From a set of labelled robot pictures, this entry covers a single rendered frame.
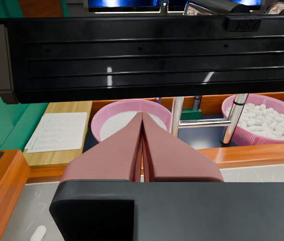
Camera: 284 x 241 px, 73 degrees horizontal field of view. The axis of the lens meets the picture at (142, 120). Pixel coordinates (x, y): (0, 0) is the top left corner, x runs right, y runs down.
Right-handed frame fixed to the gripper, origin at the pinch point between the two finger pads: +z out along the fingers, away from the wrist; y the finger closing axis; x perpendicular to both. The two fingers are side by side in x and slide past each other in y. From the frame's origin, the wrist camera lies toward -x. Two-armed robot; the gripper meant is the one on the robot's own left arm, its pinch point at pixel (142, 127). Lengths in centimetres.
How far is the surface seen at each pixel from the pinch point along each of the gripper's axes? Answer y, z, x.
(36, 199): 24.0, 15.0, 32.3
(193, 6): -7.7, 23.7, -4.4
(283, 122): -48, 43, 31
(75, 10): 69, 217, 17
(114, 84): 2.7, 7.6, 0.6
